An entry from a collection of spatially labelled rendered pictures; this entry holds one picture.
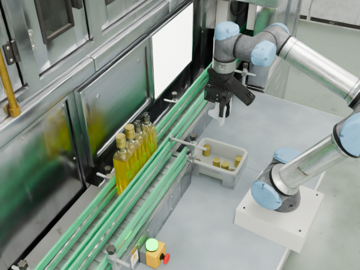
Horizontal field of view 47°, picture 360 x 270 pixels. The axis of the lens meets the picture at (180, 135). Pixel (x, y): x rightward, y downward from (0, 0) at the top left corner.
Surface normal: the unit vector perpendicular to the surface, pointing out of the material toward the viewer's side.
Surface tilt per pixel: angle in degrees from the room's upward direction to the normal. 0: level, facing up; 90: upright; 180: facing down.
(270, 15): 90
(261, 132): 0
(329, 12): 90
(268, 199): 93
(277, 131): 0
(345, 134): 80
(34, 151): 91
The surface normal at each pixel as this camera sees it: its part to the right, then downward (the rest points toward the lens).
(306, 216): 0.01, -0.82
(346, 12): -0.44, 0.57
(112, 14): 0.90, 0.28
